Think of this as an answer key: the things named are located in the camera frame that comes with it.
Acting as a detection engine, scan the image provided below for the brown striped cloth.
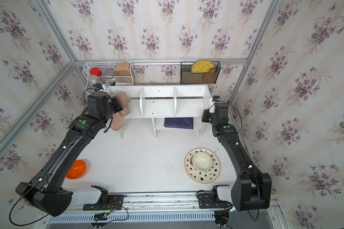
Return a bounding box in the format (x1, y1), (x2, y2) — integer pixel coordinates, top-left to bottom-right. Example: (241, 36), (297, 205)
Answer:
(110, 91), (131, 132)

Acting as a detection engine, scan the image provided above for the white wooden bookshelf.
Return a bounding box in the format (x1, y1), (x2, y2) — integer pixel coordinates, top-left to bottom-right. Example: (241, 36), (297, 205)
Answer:
(107, 85), (211, 137)

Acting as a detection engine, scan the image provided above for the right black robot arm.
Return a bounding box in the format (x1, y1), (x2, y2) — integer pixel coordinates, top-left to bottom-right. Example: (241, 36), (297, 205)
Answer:
(202, 102), (272, 211)

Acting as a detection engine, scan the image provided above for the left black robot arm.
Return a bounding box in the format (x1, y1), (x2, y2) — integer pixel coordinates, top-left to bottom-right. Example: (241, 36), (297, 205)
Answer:
(15, 91), (123, 217)

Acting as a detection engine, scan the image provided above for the clear plastic water bottle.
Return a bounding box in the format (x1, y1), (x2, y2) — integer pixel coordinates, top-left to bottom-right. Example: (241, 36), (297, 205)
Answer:
(88, 75), (102, 85)

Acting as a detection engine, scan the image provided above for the brown round coaster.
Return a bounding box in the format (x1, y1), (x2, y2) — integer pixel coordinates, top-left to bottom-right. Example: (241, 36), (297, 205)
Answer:
(202, 73), (217, 84)

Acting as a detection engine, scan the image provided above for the brown cardboard box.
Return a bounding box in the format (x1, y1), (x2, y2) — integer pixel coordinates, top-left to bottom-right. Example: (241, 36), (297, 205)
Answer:
(113, 62), (135, 84)

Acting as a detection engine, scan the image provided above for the black mesh basket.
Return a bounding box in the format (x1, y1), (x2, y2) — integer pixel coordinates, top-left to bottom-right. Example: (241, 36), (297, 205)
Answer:
(180, 61), (221, 85)

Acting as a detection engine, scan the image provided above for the cream ceramic bowl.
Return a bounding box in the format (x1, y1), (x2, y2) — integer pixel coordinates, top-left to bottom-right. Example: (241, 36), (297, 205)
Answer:
(192, 152), (212, 171)

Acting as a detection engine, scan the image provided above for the yellow round woven mat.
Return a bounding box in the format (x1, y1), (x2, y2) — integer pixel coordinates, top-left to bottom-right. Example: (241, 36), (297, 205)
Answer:
(191, 60), (215, 73)

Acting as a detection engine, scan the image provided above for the star patterned plate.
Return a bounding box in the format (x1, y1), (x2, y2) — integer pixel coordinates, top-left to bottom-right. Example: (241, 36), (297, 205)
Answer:
(184, 148), (221, 184)

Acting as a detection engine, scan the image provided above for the orange plastic bowl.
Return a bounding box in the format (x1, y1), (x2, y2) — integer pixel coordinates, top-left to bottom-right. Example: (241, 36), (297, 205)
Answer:
(66, 160), (87, 179)

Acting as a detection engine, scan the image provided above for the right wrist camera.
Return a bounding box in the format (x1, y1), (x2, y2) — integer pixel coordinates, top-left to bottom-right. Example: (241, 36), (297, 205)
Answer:
(211, 95), (221, 104)

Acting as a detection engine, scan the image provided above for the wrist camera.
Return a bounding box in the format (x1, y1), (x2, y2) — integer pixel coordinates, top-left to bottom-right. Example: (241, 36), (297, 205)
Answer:
(211, 95), (221, 104)
(92, 83), (104, 91)

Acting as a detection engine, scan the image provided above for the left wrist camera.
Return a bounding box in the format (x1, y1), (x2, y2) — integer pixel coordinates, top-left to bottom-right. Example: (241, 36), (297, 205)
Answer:
(92, 83), (104, 91)

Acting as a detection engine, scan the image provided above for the white wire basket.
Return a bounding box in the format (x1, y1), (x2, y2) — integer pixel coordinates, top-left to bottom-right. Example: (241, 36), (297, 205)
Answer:
(82, 62), (136, 90)

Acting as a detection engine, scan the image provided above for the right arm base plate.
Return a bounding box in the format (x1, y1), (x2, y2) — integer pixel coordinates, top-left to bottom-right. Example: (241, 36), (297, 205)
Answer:
(196, 190), (233, 210)

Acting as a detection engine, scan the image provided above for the aluminium mounting rail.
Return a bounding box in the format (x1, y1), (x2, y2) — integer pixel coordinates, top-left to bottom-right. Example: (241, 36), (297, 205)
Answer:
(40, 190), (282, 214)

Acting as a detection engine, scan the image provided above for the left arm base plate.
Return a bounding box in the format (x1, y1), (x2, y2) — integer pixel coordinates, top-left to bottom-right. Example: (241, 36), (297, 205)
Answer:
(82, 195), (124, 211)

